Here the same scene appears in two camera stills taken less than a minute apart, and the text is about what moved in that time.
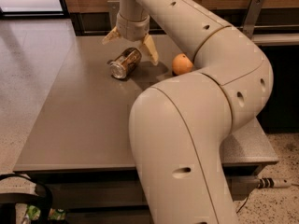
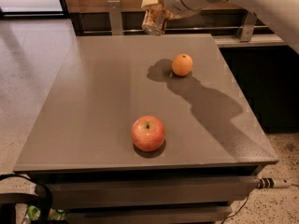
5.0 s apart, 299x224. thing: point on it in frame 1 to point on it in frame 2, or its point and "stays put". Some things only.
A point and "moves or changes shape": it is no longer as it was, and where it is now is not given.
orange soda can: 123,63 moves or changes shape
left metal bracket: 114,10 stays put
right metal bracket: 252,16 stays put
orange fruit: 181,64 stays put
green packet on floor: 34,213 stays put
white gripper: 132,29 to 177,0
